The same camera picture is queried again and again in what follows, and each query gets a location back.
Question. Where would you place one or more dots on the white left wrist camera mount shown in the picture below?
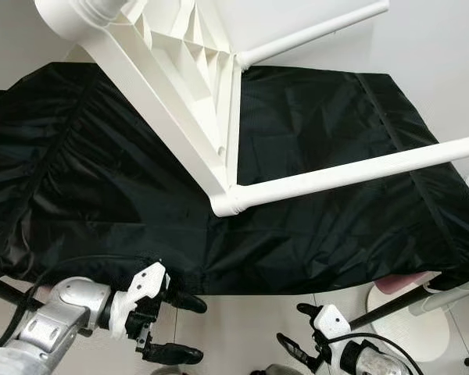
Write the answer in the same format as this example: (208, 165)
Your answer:
(137, 293)

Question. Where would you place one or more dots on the grey right robot foot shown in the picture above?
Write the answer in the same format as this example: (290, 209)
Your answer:
(281, 369)

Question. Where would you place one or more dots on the grey robot foot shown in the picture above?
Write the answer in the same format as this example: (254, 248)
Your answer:
(281, 369)
(166, 371)

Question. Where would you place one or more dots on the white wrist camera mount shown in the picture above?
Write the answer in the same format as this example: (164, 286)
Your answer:
(137, 293)
(332, 322)

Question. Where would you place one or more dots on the grey left robot foot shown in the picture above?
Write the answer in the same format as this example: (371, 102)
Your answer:
(166, 371)

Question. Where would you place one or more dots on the pink fabric piece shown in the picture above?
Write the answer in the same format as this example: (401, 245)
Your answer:
(406, 281)

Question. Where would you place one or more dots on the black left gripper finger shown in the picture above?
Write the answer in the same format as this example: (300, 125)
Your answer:
(173, 355)
(187, 303)

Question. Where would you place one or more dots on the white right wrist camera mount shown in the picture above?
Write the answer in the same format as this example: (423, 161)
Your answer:
(332, 322)

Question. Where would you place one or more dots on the white plastic children table top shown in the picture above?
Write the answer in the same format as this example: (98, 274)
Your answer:
(180, 86)

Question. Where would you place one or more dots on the white plastic screw-in table leg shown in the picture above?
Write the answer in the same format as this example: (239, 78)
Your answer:
(352, 168)
(313, 35)
(98, 9)

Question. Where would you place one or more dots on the black fabric table cover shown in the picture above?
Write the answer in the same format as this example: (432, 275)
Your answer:
(313, 234)

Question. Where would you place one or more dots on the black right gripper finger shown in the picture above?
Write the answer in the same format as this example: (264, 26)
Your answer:
(309, 309)
(297, 351)

